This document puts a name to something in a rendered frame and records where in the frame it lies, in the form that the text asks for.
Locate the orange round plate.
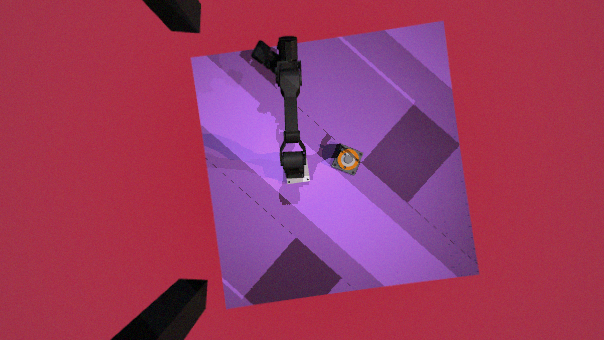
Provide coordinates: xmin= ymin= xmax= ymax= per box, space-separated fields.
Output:
xmin=337 ymin=149 xmax=359 ymax=170

